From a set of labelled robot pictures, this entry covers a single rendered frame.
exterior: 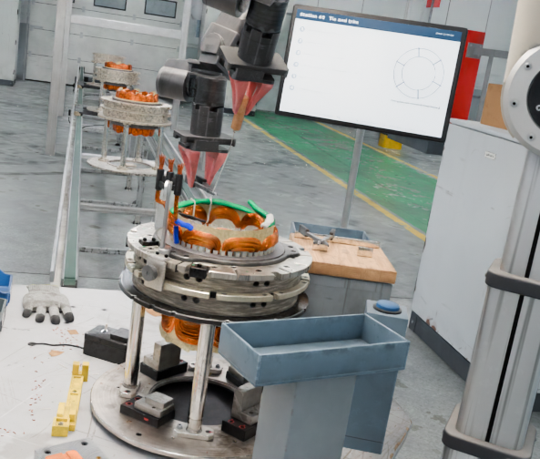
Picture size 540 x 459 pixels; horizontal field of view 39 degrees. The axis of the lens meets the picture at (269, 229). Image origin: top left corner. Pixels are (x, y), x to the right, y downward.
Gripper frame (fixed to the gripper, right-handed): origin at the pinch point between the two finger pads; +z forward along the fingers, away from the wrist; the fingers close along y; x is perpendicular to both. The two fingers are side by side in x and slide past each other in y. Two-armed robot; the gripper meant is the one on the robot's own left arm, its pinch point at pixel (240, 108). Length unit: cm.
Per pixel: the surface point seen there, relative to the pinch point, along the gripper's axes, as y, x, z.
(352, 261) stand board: -27.4, 6.7, 26.3
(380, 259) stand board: -34.8, 4.4, 27.3
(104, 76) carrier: -44, -387, 187
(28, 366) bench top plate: 29, 2, 58
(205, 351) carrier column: 5.0, 25.5, 30.1
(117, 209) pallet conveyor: -17, -151, 131
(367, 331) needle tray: -16.2, 33.9, 17.8
